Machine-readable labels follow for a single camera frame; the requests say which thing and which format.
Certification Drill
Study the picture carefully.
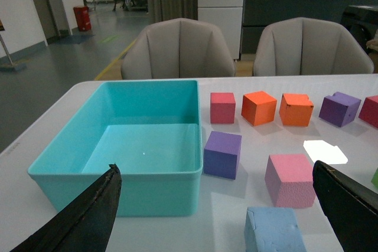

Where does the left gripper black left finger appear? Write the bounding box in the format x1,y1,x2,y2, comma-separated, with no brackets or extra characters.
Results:
12,164,122,251

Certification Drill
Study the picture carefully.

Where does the green foam cube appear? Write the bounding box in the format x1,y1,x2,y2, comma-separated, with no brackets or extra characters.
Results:
371,169,378,188

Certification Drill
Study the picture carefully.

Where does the notched purple foam cube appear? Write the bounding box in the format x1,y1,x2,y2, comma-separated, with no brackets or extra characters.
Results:
319,92,361,127

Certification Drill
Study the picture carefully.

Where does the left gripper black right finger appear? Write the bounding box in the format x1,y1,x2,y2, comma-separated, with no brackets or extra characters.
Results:
312,161,377,251

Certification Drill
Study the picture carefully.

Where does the chipped orange foam cube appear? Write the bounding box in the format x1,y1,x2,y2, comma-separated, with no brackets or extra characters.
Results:
279,93,314,127

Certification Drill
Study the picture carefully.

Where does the right grey armchair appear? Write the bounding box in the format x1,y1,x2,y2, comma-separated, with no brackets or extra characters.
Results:
253,17,374,77

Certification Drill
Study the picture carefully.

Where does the dark red foam cube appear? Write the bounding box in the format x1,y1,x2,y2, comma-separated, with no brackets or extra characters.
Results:
359,95,378,128

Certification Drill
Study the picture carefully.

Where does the pink-red foam cube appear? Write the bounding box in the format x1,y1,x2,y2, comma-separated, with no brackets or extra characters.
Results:
210,92,236,124

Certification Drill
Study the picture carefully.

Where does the grey armchair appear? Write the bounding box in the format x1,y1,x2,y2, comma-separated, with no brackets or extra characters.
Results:
120,18,236,80
253,17,374,77

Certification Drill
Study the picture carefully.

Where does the red bin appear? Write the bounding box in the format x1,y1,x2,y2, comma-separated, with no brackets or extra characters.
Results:
73,6,92,31

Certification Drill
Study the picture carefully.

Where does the white drawer cabinet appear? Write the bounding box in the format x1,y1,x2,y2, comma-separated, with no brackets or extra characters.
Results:
197,0,244,59

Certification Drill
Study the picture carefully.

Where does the dark grey counter cabinet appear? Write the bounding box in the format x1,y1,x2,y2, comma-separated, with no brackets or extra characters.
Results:
241,0,377,54

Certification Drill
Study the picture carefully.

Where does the light blue foam cube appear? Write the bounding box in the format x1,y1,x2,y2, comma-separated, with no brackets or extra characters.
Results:
244,207,307,251

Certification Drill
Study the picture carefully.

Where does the teal plastic bin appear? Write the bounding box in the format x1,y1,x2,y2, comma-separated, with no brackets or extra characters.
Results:
28,80,203,217

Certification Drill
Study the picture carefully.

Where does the left grey armchair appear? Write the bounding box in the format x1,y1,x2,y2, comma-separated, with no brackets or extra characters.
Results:
120,18,236,80

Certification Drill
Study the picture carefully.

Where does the pink foam cube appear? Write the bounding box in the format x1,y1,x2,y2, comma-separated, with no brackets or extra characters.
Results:
265,154,315,209

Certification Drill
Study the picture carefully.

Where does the black appliance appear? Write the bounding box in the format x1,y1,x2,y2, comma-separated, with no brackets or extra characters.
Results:
340,5,377,54

